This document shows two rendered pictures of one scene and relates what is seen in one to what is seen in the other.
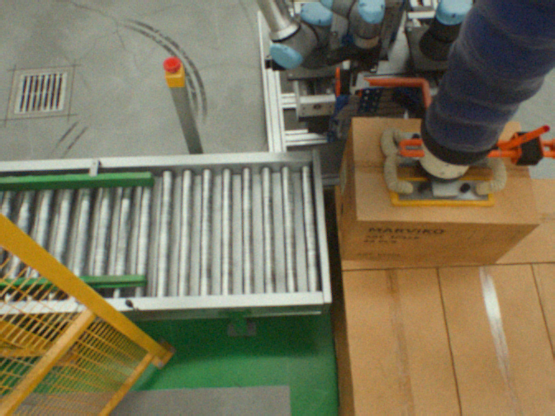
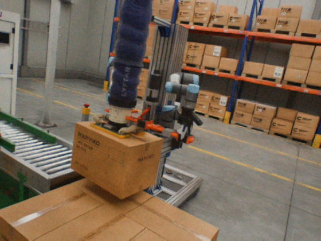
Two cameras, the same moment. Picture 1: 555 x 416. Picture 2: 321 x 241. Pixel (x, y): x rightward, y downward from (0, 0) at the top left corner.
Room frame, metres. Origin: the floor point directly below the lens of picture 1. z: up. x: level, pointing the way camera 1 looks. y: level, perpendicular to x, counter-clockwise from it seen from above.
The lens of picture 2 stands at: (-0.68, -1.89, 1.67)
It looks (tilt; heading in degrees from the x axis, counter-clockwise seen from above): 13 degrees down; 32
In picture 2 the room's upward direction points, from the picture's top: 10 degrees clockwise
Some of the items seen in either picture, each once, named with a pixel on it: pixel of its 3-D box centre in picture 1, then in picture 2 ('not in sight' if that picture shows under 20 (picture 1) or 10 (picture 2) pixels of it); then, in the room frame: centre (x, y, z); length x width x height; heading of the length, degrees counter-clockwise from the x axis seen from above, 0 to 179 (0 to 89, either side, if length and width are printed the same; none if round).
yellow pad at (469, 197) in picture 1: (442, 190); (109, 128); (0.75, -0.54, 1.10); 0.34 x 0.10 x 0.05; 90
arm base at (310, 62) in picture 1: (313, 44); not in sight; (1.37, -0.14, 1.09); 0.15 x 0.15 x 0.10
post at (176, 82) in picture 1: (192, 137); (81, 148); (1.33, 0.41, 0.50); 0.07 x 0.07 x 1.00; 2
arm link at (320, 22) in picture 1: (315, 24); not in sight; (1.37, -0.14, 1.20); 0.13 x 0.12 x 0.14; 143
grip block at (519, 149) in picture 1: (525, 148); (144, 123); (0.85, -0.79, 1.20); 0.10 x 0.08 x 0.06; 0
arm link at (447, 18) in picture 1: (452, 14); (168, 112); (1.41, -0.64, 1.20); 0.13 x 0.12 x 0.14; 121
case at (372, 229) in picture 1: (426, 194); (116, 154); (0.84, -0.56, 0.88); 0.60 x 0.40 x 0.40; 89
